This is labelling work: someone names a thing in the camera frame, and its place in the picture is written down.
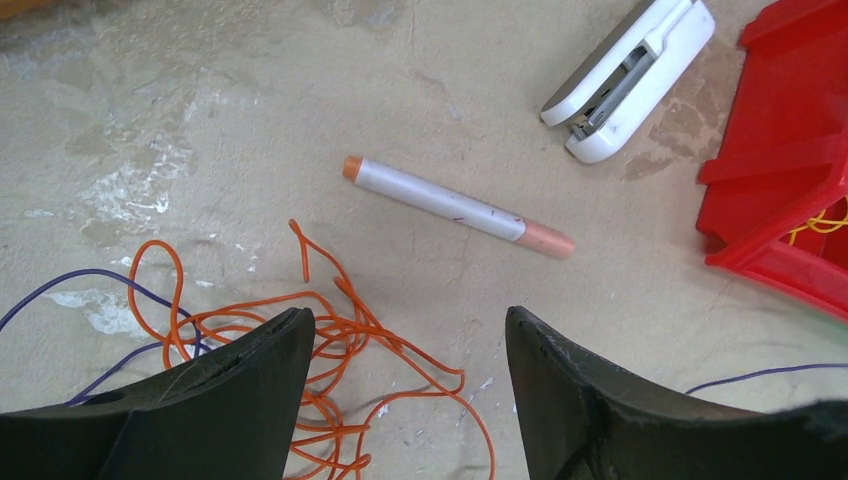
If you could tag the red plastic bin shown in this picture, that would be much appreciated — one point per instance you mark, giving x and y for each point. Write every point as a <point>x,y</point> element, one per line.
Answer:
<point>783,159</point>

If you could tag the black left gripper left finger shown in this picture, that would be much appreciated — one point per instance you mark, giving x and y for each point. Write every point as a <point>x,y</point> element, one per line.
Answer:
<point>229,414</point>

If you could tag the white marker with orange cap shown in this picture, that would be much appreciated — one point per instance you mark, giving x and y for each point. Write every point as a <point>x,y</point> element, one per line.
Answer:
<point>428,196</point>

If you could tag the white stapler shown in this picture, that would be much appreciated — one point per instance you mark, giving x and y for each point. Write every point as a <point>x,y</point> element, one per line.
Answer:
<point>613,91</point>

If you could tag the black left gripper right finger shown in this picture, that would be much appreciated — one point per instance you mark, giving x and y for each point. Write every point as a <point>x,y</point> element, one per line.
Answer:
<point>584,417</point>

